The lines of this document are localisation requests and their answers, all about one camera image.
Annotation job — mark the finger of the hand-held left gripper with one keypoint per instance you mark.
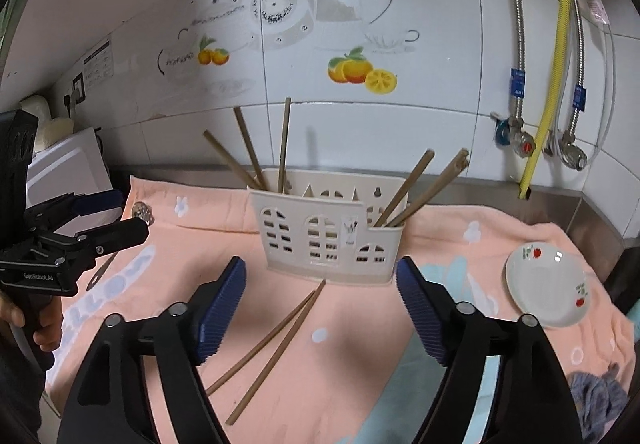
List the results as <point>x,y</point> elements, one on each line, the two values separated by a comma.
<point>125,231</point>
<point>100,201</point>

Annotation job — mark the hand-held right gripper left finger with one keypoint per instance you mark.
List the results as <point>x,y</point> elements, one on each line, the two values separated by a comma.
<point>222,309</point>

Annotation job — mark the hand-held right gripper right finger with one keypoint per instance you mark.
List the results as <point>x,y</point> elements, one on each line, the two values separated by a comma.
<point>420,309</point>

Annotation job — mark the metal spoon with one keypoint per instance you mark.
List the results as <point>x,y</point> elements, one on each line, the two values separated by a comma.
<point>142,211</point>

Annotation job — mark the cream plastic utensil holder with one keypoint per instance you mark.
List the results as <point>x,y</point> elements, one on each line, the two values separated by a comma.
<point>300,244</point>

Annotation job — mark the person's left forearm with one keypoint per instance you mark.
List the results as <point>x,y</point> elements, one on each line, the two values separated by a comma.
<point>15,399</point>

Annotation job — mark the person's left hand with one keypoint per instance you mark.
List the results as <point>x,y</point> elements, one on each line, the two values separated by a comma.
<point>47,336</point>

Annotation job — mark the white box appliance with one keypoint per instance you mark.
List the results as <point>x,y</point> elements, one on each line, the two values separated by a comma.
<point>65,164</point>

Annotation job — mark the cream white rounded object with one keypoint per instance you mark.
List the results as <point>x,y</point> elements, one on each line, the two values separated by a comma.
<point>45,124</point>

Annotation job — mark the pink printed towel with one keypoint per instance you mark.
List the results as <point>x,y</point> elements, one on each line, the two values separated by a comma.
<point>350,374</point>

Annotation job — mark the white plate with red print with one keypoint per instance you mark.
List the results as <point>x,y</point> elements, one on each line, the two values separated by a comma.
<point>545,289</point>

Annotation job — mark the grey blue cloth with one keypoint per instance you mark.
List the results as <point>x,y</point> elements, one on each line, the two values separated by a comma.
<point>600,399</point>

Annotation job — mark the light blue soft object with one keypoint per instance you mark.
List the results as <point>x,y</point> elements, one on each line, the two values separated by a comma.
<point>636,321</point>

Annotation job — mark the metal angle valve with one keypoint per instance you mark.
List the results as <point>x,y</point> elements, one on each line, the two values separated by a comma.
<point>571,150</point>

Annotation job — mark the white plastic tube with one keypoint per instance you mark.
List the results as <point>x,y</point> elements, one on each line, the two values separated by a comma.
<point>612,89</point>

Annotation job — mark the pink paper tag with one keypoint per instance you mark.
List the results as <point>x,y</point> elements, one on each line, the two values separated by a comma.
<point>598,10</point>

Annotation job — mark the wall socket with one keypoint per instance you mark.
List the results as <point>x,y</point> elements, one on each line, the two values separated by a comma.
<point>78,88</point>

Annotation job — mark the white wall label sticker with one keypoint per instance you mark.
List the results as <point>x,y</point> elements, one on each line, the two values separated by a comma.
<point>98,64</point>

